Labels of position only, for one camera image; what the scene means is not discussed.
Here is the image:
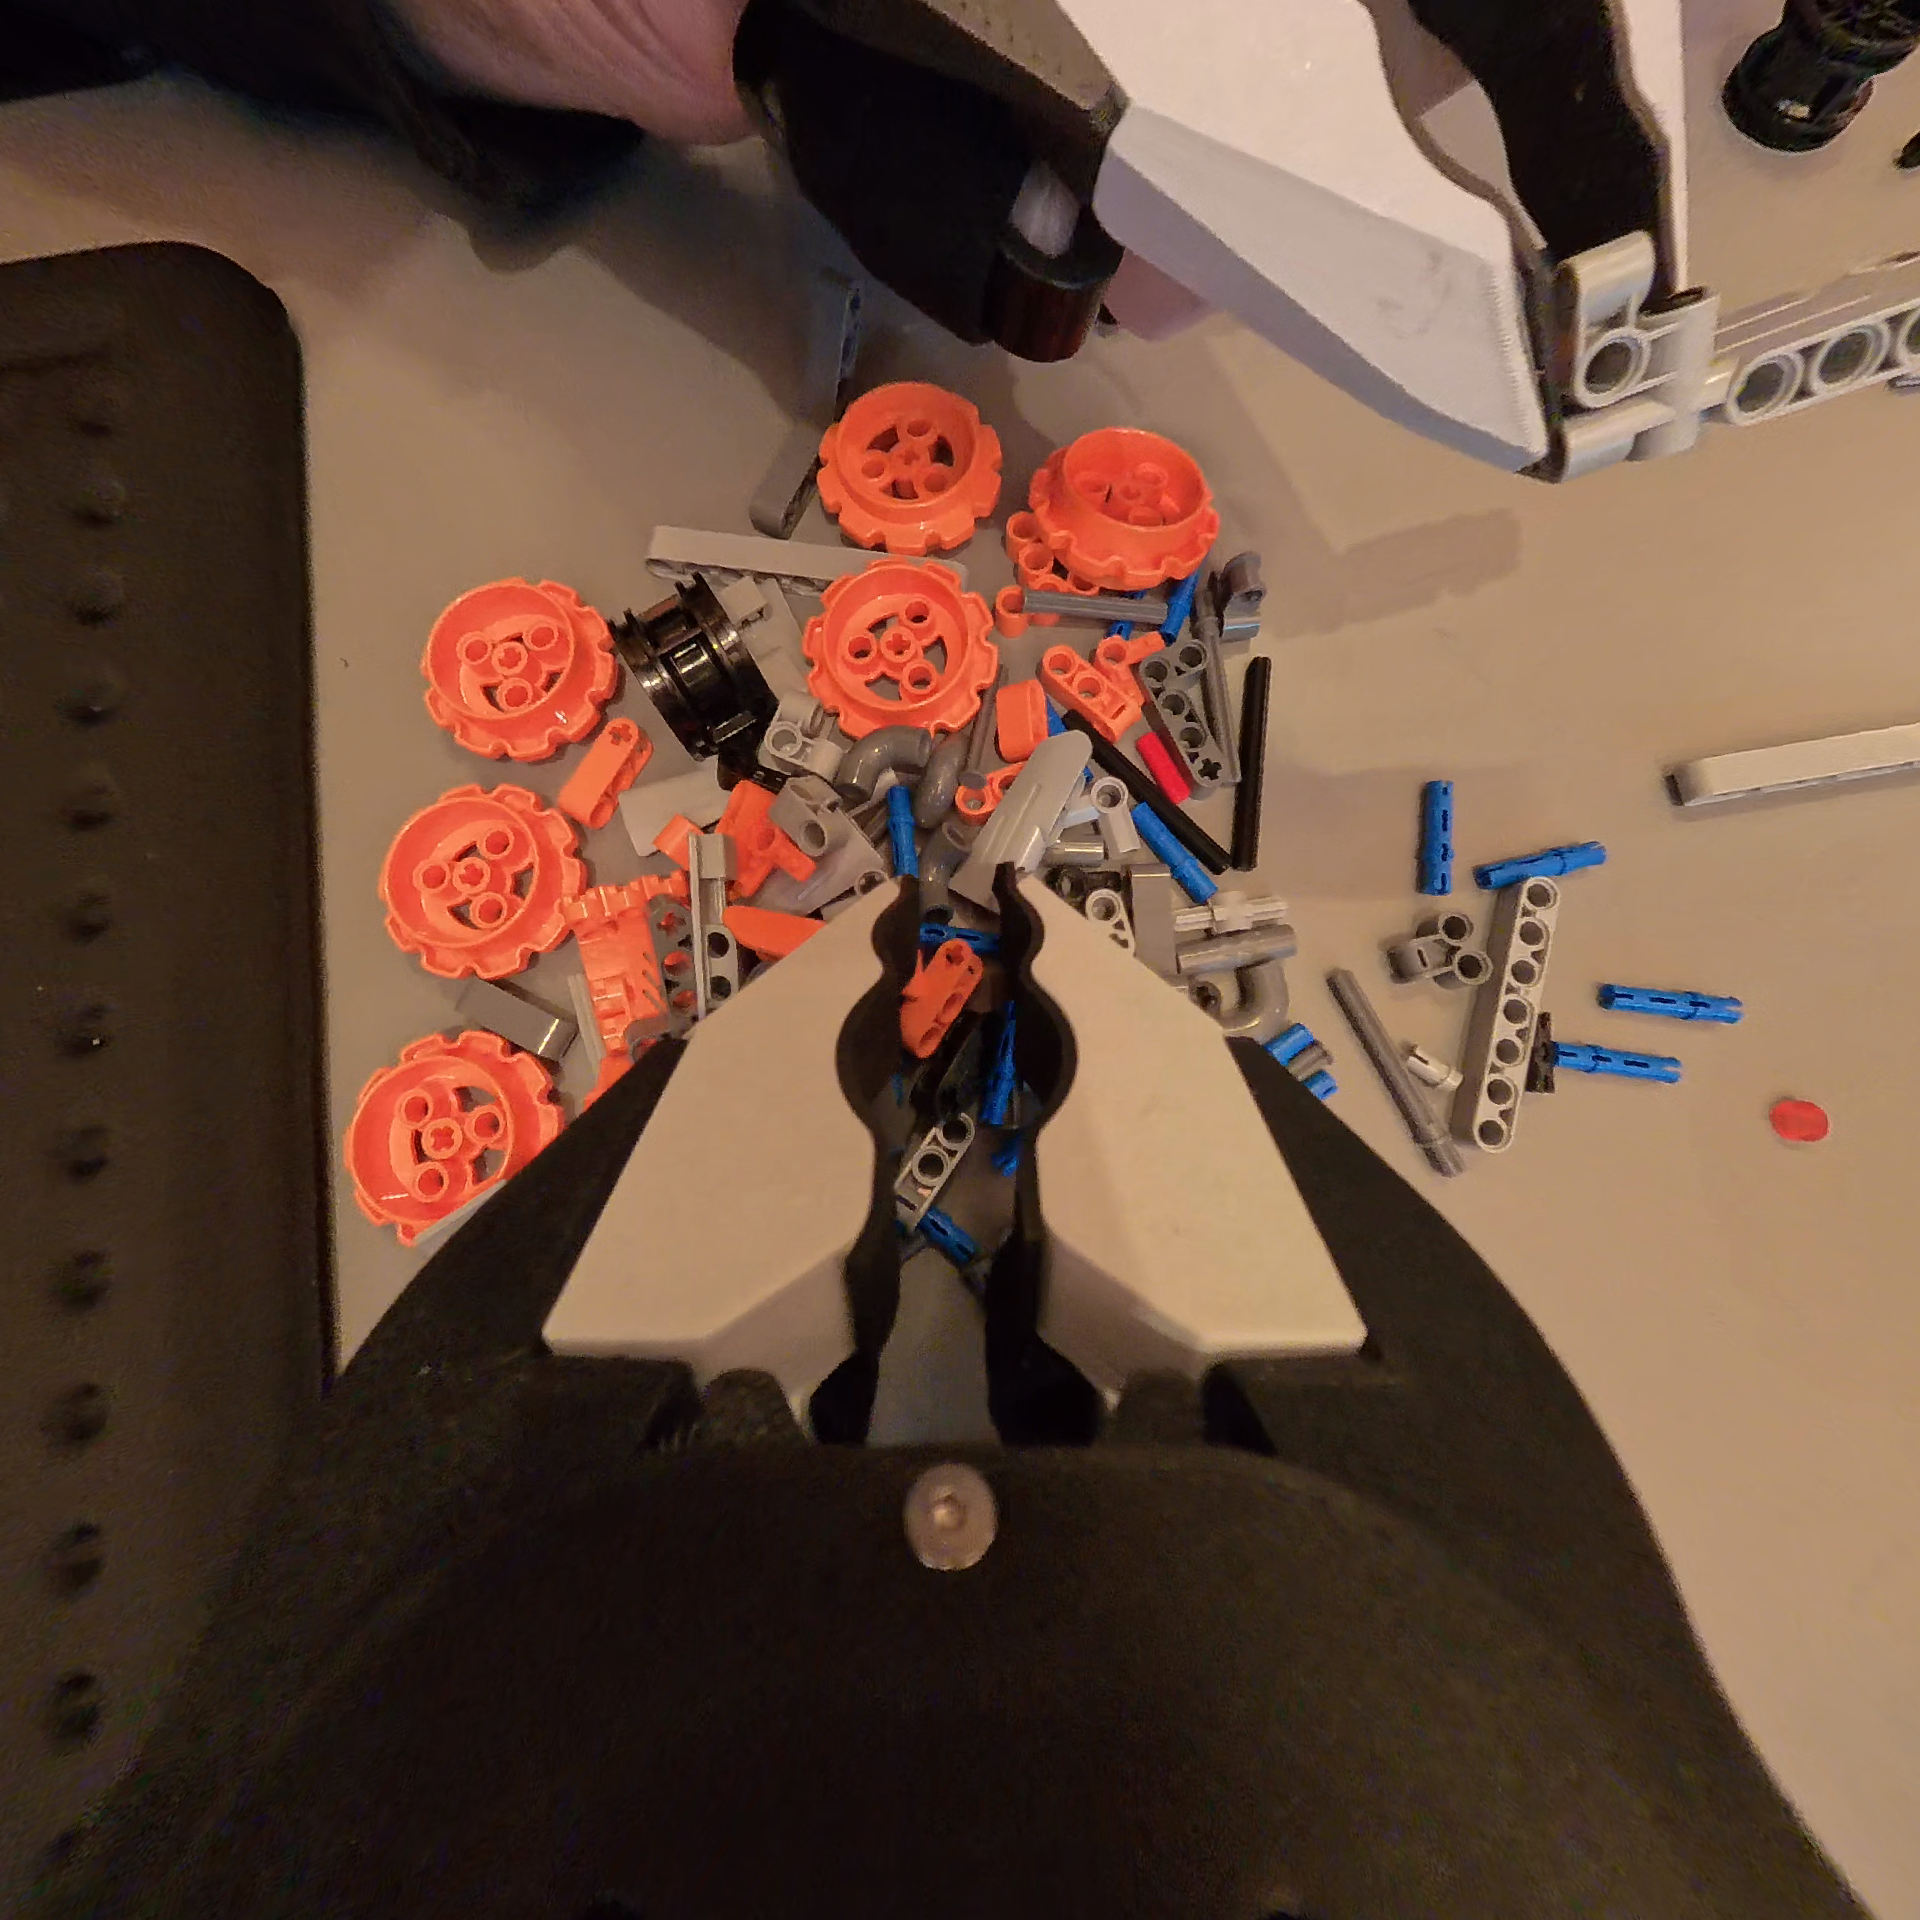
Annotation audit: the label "dark grey angled beam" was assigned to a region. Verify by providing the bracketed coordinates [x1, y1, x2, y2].
[748, 270, 868, 539]

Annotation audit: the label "grey long beams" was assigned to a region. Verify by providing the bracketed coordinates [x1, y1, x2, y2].
[648, 524, 961, 594]

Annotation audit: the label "orange gear wheel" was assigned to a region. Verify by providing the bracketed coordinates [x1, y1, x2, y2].
[1027, 427, 1220, 590]
[378, 784, 587, 979]
[423, 575, 620, 758]
[817, 382, 1004, 552]
[346, 1030, 566, 1244]
[802, 558, 998, 739]

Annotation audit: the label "light grey holed beam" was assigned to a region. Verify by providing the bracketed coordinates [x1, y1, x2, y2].
[1452, 877, 1564, 1155]

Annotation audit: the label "light grey connector piece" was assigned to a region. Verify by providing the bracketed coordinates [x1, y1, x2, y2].
[1531, 231, 1920, 484]

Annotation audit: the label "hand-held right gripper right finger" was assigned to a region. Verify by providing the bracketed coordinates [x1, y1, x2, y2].
[990, 867, 1370, 1374]

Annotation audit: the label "small black wheel hub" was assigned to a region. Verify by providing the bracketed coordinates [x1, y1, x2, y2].
[1721, 0, 1920, 151]

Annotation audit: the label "grey double-hole connector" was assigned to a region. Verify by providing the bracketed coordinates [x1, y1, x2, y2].
[1383, 912, 1491, 986]

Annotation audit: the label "dark grey axle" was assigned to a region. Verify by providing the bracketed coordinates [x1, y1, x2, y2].
[1328, 969, 1466, 1177]

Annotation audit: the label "person's left hand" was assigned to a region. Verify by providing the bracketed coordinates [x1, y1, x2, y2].
[434, 0, 751, 147]

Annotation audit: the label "black dimpled pad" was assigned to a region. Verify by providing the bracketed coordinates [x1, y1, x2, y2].
[0, 245, 339, 1920]

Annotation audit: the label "orange angular part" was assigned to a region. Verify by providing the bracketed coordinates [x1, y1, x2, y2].
[566, 877, 683, 1104]

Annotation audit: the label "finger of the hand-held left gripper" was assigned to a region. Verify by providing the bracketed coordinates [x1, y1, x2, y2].
[1560, 0, 1693, 298]
[1050, 0, 1565, 469]

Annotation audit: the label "black and blue part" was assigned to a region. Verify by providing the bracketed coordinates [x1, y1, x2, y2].
[612, 587, 782, 758]

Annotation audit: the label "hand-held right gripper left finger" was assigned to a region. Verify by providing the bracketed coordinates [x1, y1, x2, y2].
[539, 877, 920, 1381]

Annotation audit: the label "person's left forearm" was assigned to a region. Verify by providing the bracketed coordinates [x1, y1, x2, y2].
[0, 0, 646, 211]

